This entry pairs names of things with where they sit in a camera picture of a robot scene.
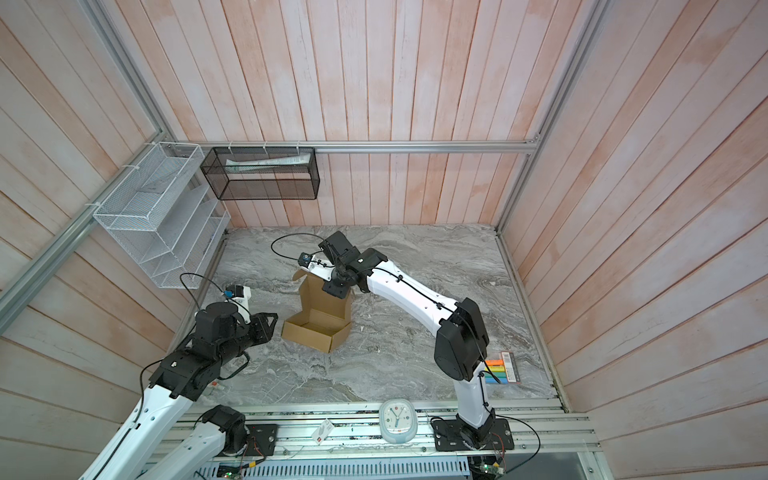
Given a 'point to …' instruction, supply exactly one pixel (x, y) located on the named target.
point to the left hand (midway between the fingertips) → (274, 322)
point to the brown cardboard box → (323, 318)
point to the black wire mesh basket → (263, 173)
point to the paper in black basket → (245, 165)
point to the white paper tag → (322, 431)
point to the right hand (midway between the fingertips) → (330, 277)
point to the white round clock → (398, 421)
